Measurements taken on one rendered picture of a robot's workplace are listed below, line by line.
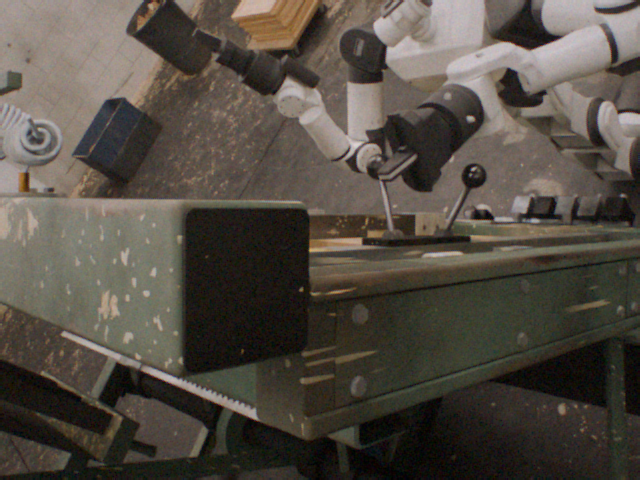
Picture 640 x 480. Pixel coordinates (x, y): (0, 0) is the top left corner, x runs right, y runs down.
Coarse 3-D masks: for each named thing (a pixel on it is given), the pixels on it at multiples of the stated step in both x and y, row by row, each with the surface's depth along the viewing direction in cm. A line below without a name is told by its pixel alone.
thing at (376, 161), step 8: (368, 160) 90; (376, 160) 89; (384, 160) 89; (368, 168) 90; (376, 168) 89; (376, 176) 89; (384, 184) 90; (384, 192) 89; (384, 200) 89; (384, 208) 89; (392, 224) 89; (384, 232) 89; (392, 232) 88; (400, 232) 89
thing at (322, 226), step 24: (0, 120) 92; (24, 120) 96; (24, 168) 95; (0, 192) 88; (24, 192) 91; (48, 192) 93; (312, 216) 133; (336, 216) 137; (360, 216) 143; (384, 216) 148; (408, 216) 154; (432, 216) 161
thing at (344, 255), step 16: (480, 240) 102; (496, 240) 104; (512, 240) 107; (528, 240) 110; (544, 240) 115; (560, 240) 119; (576, 240) 124; (592, 240) 129; (320, 256) 76; (336, 256) 78; (352, 256) 80; (368, 256) 82; (384, 256) 84; (400, 256) 86; (416, 256) 89
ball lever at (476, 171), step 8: (464, 168) 93; (472, 168) 91; (480, 168) 91; (464, 176) 92; (472, 176) 91; (480, 176) 91; (464, 184) 93; (472, 184) 92; (480, 184) 92; (464, 192) 94; (464, 200) 94; (456, 208) 95; (448, 224) 96; (440, 232) 96; (448, 232) 96
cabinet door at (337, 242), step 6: (312, 240) 132; (318, 240) 131; (324, 240) 130; (330, 240) 130; (336, 240) 130; (342, 240) 130; (348, 240) 131; (354, 240) 134; (360, 240) 134; (312, 246) 131; (318, 246) 130; (324, 246) 129; (330, 246) 127; (336, 246) 126
